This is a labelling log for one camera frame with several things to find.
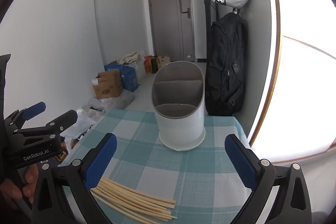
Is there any brown cardboard box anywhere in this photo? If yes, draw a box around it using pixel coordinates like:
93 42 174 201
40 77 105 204
92 70 123 99

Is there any teal checkered tablecloth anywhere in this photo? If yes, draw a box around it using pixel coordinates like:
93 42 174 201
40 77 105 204
56 109 252 224

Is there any black coat rack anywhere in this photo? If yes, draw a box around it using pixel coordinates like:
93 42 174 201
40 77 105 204
201 0 221 24

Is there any tall blue box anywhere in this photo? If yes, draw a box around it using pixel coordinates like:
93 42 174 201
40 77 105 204
121 66 139 92

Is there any flat blue box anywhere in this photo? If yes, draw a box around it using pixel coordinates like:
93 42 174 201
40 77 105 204
104 61 122 73

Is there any dark paper bag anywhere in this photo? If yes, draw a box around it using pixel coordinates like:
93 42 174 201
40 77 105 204
151 56 160 74

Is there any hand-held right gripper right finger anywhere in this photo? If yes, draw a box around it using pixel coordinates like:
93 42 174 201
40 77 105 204
224 133 313 224

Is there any white grey utensil holder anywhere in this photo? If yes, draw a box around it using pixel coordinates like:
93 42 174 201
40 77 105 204
151 61 206 151

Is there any beige canvas tote bag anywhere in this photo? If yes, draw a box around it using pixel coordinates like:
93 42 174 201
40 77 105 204
119 51 145 65

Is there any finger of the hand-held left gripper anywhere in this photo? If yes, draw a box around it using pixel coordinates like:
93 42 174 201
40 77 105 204
4 102 47 133
13 109 79 137

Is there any black backpack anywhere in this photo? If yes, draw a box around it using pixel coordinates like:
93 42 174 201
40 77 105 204
204 13 248 117

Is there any pile of wooden chopsticks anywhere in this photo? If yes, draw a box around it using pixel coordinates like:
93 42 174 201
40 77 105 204
90 177 177 224

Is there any grey door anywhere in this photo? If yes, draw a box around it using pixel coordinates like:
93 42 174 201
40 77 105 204
146 0 196 63

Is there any person's left hand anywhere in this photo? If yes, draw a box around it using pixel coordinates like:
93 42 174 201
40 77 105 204
0 164 40 204

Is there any wooden window frame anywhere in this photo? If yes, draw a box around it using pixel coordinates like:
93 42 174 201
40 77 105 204
248 0 336 147

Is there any crumpled white plastic bag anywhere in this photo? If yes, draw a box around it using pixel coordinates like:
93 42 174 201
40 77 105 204
63 109 98 142

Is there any beige plastic bag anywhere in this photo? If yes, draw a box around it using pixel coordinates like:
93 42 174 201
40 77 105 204
158 56 171 69

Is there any clear plastic bags heap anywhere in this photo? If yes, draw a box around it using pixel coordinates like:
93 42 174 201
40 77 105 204
83 90 135 119

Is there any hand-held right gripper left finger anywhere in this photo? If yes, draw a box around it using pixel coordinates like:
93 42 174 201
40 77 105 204
31 133 118 224

